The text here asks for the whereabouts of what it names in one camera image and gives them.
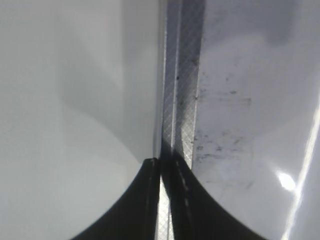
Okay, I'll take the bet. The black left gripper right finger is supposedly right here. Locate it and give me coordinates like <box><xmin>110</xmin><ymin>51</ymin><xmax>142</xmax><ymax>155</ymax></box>
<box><xmin>160</xmin><ymin>140</ymin><xmax>263</xmax><ymax>240</ymax></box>

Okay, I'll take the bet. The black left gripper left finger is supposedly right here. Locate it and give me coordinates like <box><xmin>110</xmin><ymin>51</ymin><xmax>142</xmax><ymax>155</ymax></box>
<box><xmin>74</xmin><ymin>158</ymin><xmax>160</xmax><ymax>240</ymax></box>

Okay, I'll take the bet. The white board with aluminium frame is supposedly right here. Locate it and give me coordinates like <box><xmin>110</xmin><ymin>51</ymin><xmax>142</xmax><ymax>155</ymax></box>
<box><xmin>157</xmin><ymin>0</ymin><xmax>320</xmax><ymax>240</ymax></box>

